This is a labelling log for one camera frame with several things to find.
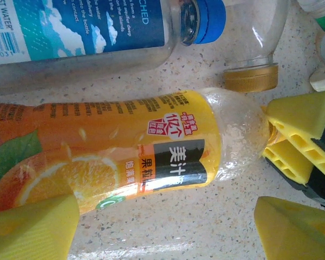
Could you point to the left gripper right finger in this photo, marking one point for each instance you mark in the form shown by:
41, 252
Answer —
295, 235

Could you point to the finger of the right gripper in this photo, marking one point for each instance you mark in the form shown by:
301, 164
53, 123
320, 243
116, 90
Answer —
295, 116
284, 162

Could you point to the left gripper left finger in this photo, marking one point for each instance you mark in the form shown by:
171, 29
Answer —
29, 235

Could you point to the clear bottle with gold cap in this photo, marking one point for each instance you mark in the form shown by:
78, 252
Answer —
250, 78

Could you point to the orange juice plastic bottle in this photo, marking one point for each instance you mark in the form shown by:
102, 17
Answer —
124, 140

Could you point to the blue-label water bottle blue cap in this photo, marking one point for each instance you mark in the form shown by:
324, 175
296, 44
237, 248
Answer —
84, 27

